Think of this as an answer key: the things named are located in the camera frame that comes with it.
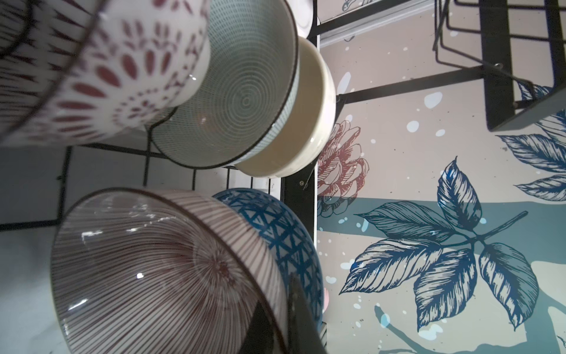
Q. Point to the maroon striped bowl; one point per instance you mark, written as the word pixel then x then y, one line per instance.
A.
pixel 164 271

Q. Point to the aluminium frame corner post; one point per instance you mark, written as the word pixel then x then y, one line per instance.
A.
pixel 367 17

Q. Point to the cream ceramic bowl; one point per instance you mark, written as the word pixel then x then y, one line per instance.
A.
pixel 309 125

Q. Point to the patterned ceramic bowl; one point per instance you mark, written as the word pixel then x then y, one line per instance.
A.
pixel 75 72

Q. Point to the black wire dish rack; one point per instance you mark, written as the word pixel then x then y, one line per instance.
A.
pixel 408 141

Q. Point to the blue triangle pattern bowl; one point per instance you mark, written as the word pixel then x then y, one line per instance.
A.
pixel 287 239

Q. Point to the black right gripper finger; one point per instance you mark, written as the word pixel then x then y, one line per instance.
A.
pixel 302 334

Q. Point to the light green glazed bowl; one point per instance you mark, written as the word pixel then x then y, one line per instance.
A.
pixel 248 92

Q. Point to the white plastic bowl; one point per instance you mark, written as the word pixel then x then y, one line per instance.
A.
pixel 303 13

